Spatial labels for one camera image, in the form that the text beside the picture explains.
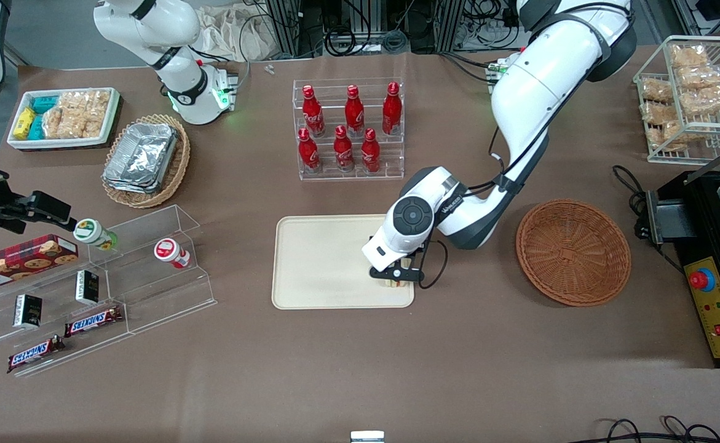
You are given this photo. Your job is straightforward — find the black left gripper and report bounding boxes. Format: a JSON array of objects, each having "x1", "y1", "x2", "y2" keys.
[{"x1": 369, "y1": 245, "x2": 427, "y2": 286}]

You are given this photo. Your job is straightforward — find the beige plastic tray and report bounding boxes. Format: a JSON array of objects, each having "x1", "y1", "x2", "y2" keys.
[{"x1": 271, "y1": 213, "x2": 416, "y2": 310}]

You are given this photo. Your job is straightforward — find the white rectangular snack tray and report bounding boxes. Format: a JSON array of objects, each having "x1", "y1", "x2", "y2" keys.
[{"x1": 6, "y1": 87, "x2": 121, "y2": 151}]

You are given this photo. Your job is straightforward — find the light oval wicker basket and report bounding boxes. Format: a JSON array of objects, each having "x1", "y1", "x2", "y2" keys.
[{"x1": 101, "y1": 113, "x2": 191, "y2": 209}]

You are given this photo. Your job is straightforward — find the brown round wicker basket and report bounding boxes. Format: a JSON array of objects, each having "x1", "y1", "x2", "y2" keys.
[{"x1": 515, "y1": 198, "x2": 632, "y2": 308}]

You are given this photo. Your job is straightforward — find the red cookie box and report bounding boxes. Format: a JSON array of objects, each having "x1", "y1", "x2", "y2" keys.
[{"x1": 0, "y1": 234, "x2": 80, "y2": 294}]

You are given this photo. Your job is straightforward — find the green lidded small bottle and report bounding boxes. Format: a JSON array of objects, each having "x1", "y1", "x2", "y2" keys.
[{"x1": 73, "y1": 218, "x2": 118, "y2": 252}]

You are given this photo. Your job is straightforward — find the yellow snack packet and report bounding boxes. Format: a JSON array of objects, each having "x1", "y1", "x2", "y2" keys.
[{"x1": 13, "y1": 107, "x2": 37, "y2": 141}]

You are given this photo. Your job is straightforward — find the small black box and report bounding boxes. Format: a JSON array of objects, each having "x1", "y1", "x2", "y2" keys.
[
  {"x1": 14, "y1": 293, "x2": 44, "y2": 329},
  {"x1": 75, "y1": 269, "x2": 100, "y2": 306}
]

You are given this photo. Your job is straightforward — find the clear acrylic bottle rack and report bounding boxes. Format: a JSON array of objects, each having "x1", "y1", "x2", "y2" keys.
[{"x1": 291, "y1": 78, "x2": 405, "y2": 182}]

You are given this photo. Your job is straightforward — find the clear rice cracker bag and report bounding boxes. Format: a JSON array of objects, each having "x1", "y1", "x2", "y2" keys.
[{"x1": 41, "y1": 89, "x2": 112, "y2": 140}]

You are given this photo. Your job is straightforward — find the snickers chocolate bar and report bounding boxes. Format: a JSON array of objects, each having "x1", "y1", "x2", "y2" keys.
[
  {"x1": 7, "y1": 335, "x2": 66, "y2": 375},
  {"x1": 64, "y1": 306, "x2": 124, "y2": 338}
]

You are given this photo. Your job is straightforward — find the red cola bottle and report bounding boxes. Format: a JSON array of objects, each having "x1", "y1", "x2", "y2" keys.
[
  {"x1": 344, "y1": 84, "x2": 366, "y2": 138},
  {"x1": 302, "y1": 84, "x2": 327, "y2": 138},
  {"x1": 382, "y1": 81, "x2": 403, "y2": 136},
  {"x1": 333, "y1": 125, "x2": 356, "y2": 172},
  {"x1": 298, "y1": 127, "x2": 323, "y2": 174},
  {"x1": 360, "y1": 127, "x2": 382, "y2": 174}
]

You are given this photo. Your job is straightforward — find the stacked aluminium foil trays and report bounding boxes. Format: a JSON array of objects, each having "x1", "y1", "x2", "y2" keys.
[{"x1": 102, "y1": 122, "x2": 180, "y2": 195}]

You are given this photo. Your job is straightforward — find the red lidded small bottle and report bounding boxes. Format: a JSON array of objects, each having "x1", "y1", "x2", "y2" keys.
[{"x1": 153, "y1": 237, "x2": 192, "y2": 269}]

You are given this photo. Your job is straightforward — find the clear acrylic stepped shelf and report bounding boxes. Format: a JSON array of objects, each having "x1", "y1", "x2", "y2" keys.
[{"x1": 0, "y1": 204, "x2": 218, "y2": 378}]

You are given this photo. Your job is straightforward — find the crumpled beige cloth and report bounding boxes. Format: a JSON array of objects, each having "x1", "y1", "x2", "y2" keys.
[{"x1": 196, "y1": 2, "x2": 287, "y2": 63}]

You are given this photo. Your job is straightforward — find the clear bagged fried snack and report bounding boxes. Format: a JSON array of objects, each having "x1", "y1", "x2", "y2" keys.
[
  {"x1": 682, "y1": 86, "x2": 720, "y2": 116},
  {"x1": 640, "y1": 101, "x2": 675, "y2": 124},
  {"x1": 640, "y1": 78, "x2": 675, "y2": 103},
  {"x1": 645, "y1": 121, "x2": 687, "y2": 150},
  {"x1": 670, "y1": 44, "x2": 711, "y2": 68},
  {"x1": 676, "y1": 64, "x2": 720, "y2": 90}
]

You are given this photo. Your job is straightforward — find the black machine with yellow panel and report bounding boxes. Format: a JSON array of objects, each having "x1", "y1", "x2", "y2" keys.
[{"x1": 645, "y1": 132, "x2": 720, "y2": 369}]

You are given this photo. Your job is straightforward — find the red emergency stop button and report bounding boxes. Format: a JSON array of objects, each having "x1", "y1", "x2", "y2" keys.
[{"x1": 689, "y1": 268, "x2": 716, "y2": 292}]

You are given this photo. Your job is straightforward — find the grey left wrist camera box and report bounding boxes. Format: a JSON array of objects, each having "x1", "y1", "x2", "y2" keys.
[{"x1": 361, "y1": 229, "x2": 419, "y2": 272}]

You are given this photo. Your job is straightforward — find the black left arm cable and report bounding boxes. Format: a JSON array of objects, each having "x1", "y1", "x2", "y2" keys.
[{"x1": 418, "y1": 123, "x2": 551, "y2": 290}]

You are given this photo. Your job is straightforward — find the coiled black background cables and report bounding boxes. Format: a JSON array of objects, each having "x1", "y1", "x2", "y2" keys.
[{"x1": 325, "y1": 23, "x2": 411, "y2": 57}]

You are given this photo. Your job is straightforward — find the black machine power cable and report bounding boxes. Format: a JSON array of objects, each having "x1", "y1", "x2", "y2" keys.
[{"x1": 611, "y1": 164, "x2": 651, "y2": 242}]

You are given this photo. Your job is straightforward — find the aluminium frame post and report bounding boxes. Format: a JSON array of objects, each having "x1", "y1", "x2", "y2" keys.
[{"x1": 266, "y1": 0, "x2": 303, "y2": 60}]

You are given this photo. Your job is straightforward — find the black cables at table edge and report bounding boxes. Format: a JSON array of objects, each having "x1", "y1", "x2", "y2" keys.
[{"x1": 581, "y1": 415, "x2": 720, "y2": 443}]

